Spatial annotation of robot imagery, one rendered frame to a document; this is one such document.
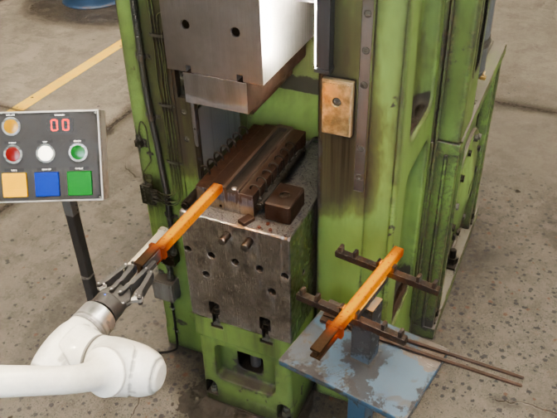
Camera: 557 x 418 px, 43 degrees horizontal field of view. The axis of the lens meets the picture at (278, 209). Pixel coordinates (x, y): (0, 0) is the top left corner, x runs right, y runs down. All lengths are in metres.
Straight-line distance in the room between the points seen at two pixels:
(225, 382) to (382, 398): 0.88
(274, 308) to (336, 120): 0.66
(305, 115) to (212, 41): 0.66
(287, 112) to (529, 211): 1.78
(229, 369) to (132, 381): 1.26
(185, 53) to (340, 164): 0.55
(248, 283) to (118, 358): 0.87
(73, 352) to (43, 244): 2.21
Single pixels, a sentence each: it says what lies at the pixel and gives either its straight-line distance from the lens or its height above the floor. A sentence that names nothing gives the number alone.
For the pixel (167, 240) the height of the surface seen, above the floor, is 1.07.
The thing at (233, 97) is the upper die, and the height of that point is 1.31.
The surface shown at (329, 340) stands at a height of 0.94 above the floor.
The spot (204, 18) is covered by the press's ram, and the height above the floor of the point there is 1.53.
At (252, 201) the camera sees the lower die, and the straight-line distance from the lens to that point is 2.12.
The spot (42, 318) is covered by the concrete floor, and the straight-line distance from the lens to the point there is 3.32.
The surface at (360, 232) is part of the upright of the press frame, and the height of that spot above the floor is 0.84.
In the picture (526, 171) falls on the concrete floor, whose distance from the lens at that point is 4.21.
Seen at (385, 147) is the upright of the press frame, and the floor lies 1.16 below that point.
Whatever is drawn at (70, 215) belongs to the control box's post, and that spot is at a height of 0.81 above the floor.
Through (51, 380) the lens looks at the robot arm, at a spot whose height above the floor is 1.19.
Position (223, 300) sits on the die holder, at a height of 0.58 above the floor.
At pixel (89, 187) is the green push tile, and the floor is 1.00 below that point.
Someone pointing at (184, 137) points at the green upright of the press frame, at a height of 1.05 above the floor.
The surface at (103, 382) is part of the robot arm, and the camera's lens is 1.45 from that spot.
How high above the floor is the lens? 2.20
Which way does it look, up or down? 36 degrees down
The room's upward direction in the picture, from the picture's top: 2 degrees counter-clockwise
